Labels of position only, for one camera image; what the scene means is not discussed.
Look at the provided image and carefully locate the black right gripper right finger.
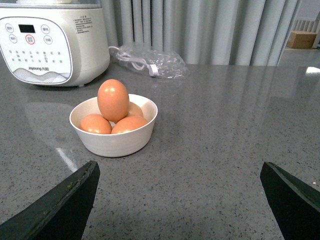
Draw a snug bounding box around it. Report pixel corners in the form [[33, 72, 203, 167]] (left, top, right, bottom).
[[260, 162, 320, 240]]

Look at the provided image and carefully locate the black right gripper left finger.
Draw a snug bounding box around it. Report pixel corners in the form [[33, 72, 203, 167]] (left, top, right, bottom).
[[0, 161, 100, 240]]

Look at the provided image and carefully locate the brown egg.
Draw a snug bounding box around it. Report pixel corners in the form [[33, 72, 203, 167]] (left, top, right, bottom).
[[97, 79, 130, 122], [111, 115, 148, 134], [126, 101, 144, 117], [79, 113, 112, 135]]

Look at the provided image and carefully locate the brown cardboard box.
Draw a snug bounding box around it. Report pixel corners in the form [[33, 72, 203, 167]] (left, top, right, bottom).
[[286, 31, 317, 49]]

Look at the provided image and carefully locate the white round bowl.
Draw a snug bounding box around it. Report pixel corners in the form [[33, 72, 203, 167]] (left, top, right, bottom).
[[69, 94, 158, 158]]

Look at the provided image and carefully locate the white Joyoung cooker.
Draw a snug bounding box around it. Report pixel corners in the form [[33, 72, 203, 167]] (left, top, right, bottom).
[[0, 0, 110, 87]]

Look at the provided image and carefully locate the clear plastic bag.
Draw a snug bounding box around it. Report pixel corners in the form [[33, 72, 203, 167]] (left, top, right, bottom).
[[108, 42, 189, 80]]

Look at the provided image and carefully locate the white power cable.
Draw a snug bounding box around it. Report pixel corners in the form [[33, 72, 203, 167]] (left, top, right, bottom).
[[108, 45, 159, 77]]

